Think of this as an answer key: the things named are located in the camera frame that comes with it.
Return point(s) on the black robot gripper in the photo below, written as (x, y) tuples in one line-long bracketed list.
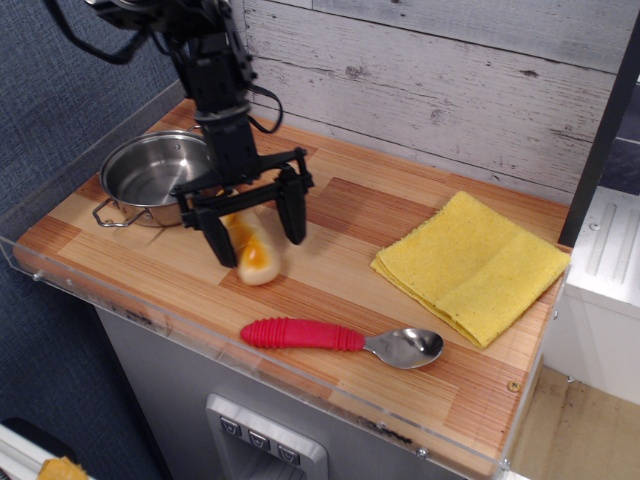
[(235, 161)]

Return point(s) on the toy bread loaf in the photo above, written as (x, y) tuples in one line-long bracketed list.
[(258, 261)]

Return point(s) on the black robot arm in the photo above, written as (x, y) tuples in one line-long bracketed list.
[(216, 73)]

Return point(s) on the yellow folded cloth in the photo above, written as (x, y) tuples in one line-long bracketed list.
[(473, 268)]

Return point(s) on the small steel pot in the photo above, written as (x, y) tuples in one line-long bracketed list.
[(139, 175)]

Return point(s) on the clear acrylic table guard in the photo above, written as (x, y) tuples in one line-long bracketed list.
[(385, 154)]

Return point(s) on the grey cabinet with buttons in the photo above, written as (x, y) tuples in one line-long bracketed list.
[(212, 421)]

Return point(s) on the yellow black object bottom left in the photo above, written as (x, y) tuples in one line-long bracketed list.
[(21, 466)]

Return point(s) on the white ribbed side unit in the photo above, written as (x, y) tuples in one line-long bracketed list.
[(594, 336)]

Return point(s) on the red handled metal spoon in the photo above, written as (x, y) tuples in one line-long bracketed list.
[(404, 349)]

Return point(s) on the right black frame post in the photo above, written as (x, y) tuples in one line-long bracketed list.
[(610, 123)]

